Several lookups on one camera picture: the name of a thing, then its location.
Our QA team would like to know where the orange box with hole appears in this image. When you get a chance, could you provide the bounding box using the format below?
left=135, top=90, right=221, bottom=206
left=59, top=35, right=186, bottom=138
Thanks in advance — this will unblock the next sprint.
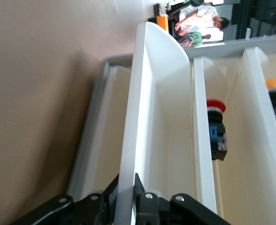
left=156, top=14, right=169, bottom=32

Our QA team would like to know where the white plastic drawer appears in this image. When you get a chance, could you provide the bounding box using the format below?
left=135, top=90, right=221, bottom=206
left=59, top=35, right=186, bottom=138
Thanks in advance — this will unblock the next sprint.
left=114, top=21, right=194, bottom=225
left=81, top=65, right=131, bottom=196
left=229, top=46, right=276, bottom=225
left=193, top=56, right=245, bottom=225

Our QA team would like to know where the red push button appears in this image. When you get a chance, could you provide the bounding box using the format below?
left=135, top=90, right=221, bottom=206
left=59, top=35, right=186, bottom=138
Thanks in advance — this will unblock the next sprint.
left=207, top=99, right=228, bottom=161

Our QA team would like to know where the white drawer cabinet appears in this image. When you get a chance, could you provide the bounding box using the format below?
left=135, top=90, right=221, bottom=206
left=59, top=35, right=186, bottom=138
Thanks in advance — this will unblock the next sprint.
left=66, top=34, right=276, bottom=200

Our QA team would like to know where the person in green shirt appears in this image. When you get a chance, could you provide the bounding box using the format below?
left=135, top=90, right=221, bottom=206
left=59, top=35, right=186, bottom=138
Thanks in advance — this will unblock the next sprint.
left=177, top=31, right=211, bottom=48

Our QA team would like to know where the person in pink shirt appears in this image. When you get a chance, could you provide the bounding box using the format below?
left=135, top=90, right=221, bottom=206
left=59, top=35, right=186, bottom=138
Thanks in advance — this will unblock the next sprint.
left=174, top=2, right=231, bottom=37

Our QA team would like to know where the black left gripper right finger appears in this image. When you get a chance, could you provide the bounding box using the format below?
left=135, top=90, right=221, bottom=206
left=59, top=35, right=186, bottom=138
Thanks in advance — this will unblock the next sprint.
left=133, top=173, right=163, bottom=225

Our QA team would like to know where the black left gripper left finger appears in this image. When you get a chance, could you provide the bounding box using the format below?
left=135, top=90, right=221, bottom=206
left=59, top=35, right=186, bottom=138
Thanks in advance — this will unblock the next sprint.
left=73, top=174, right=119, bottom=225

